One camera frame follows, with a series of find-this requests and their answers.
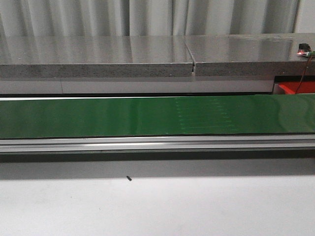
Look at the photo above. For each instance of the grey pleated curtain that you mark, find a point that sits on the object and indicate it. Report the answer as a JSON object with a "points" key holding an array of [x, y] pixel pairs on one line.
{"points": [[154, 17]]}

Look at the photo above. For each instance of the small sensor circuit board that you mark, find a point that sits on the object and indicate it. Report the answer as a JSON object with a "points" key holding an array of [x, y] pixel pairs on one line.
{"points": [[304, 50]]}

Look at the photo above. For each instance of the aluminium conveyor side rail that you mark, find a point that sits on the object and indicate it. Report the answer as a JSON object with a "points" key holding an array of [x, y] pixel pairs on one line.
{"points": [[158, 143]]}

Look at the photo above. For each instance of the grey stone countertop slab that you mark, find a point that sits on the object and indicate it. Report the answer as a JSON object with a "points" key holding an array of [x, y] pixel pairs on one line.
{"points": [[94, 57], [248, 55]]}

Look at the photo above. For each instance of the grey stone countertop slab right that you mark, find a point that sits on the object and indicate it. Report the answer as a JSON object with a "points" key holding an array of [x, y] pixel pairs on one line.
{"points": [[248, 55]]}

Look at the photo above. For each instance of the red plastic bin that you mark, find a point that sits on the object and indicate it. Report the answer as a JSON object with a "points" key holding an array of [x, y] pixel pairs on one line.
{"points": [[295, 88]]}

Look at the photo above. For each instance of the green conveyor belt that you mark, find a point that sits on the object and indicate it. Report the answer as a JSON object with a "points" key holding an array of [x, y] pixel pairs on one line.
{"points": [[157, 116]]}

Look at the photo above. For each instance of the grey stone countertop slab left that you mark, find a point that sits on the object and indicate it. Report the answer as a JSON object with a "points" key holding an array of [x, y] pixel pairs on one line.
{"points": [[94, 57]]}

